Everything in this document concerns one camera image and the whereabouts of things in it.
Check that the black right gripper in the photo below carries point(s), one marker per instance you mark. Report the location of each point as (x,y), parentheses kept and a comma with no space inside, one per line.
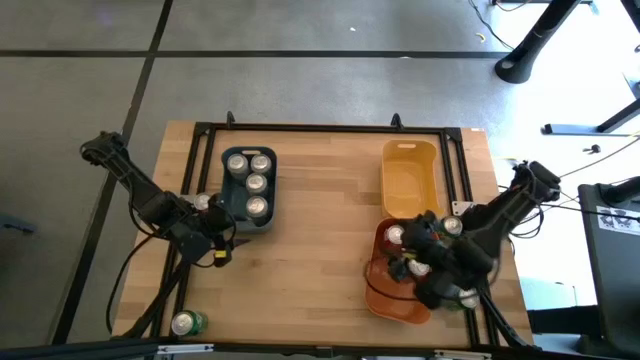
(470,265)

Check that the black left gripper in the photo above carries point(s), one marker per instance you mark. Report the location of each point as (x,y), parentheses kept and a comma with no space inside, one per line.
(215,230)

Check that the teal plastic bin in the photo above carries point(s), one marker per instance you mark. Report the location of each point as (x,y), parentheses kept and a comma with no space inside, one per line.
(235,215)

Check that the orange plastic bin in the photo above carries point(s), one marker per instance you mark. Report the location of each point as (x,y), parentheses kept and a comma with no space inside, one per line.
(395,307)

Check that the yellow plastic bin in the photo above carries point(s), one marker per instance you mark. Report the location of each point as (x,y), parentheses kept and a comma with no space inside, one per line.
(407,180)

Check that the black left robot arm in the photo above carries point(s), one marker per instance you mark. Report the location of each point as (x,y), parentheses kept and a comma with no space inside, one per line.
(135,185)

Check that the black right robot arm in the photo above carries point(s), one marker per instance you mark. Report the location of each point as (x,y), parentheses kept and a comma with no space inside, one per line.
(505,210)

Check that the black equipment case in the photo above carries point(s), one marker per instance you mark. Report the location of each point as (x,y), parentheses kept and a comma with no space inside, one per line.
(615,280)

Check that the white printed sticker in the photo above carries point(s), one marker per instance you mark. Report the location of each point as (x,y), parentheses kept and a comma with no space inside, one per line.
(617,220)

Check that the black bar with silver brackets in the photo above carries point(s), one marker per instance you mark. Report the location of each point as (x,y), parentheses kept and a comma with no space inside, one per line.
(75,351)

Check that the black table foot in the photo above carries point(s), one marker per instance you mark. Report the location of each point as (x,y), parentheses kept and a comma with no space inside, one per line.
(570,130)

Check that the small yellow floor scrap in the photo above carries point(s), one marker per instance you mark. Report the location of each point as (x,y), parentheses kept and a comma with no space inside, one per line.
(481,37)

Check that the black round desk leg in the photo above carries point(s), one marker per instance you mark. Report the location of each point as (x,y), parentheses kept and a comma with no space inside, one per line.
(535,40)

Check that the black slanted desk leg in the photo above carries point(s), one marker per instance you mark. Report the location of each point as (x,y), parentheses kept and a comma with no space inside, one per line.
(632,12)

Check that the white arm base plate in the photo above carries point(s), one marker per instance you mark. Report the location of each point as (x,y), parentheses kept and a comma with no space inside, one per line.
(460,206)

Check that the black metal table frame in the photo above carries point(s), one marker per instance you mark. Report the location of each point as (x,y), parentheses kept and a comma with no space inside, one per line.
(325,128)

